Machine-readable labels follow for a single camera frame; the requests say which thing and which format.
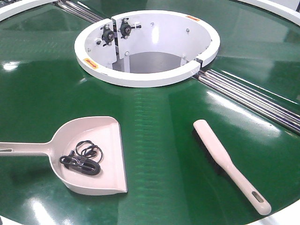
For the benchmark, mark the beige plastic dustpan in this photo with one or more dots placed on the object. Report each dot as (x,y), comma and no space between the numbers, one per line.
(85,153)

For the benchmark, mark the beige hand brush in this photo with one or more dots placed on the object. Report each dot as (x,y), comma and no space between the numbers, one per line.
(221,157)

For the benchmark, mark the yellow warning sticker front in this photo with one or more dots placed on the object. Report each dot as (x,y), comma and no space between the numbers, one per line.
(91,63)

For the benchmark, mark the yellow warning sticker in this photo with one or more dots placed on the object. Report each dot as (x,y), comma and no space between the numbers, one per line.
(91,63)
(193,18)

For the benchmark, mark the black right flange bearing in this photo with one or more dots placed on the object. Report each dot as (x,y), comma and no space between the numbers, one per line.
(125,28)

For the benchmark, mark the black flange bearing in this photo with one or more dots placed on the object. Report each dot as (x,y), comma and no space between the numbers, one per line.
(108,35)
(125,28)

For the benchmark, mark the black left flange bearing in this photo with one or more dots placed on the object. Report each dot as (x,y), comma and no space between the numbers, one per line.
(108,35)

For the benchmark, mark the yellow warning sticker rear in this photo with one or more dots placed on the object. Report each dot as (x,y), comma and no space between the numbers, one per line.
(193,18)

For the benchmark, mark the steel rollers right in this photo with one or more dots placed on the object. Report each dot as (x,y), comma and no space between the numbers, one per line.
(251,98)

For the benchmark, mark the steel rollers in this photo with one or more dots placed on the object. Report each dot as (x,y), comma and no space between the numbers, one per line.
(78,10)
(251,98)

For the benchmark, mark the steel rollers top left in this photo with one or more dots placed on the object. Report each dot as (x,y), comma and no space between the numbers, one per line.
(78,10)

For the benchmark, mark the white outer rim right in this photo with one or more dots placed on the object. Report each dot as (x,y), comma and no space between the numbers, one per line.
(276,8)

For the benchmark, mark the white rim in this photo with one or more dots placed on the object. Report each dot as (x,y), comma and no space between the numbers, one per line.
(20,6)
(276,8)

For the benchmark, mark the white outer rim left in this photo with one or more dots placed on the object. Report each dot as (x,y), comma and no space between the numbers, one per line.
(20,6)

